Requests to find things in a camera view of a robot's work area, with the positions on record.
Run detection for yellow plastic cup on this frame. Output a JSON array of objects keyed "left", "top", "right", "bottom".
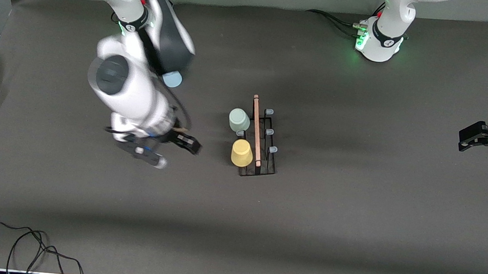
[{"left": 230, "top": 138, "right": 255, "bottom": 168}]

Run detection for pale green plastic cup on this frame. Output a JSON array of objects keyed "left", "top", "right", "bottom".
[{"left": 228, "top": 108, "right": 252, "bottom": 133}]

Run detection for black wire cup holder rack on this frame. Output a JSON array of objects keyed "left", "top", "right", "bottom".
[{"left": 229, "top": 93, "right": 283, "bottom": 179}]

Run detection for light blue plastic cup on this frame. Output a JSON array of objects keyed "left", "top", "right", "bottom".
[{"left": 161, "top": 70, "right": 184, "bottom": 89}]

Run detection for dark grey table mat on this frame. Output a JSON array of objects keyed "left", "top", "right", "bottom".
[{"left": 0, "top": 0, "right": 488, "bottom": 274}]

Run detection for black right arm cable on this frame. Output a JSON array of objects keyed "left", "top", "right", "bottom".
[{"left": 103, "top": 0, "right": 203, "bottom": 142}]

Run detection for loose thin black cable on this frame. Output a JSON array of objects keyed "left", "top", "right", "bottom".
[{"left": 0, "top": 210, "right": 90, "bottom": 274}]

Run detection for black left base cables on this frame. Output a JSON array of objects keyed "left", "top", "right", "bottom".
[{"left": 304, "top": 8, "right": 361, "bottom": 39}]

